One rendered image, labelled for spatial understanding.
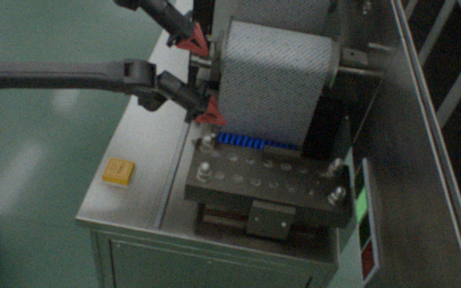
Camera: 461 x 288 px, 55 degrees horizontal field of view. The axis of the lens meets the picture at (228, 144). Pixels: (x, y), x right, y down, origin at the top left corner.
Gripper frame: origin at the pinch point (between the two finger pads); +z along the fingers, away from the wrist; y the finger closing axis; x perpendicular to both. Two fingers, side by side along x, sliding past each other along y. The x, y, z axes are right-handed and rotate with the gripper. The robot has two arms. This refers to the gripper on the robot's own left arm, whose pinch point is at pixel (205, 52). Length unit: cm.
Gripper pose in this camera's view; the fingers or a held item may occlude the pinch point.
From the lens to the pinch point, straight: 113.5
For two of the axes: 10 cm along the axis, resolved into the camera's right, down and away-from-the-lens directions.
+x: 7.2, -4.3, -5.4
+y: -1.2, 6.9, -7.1
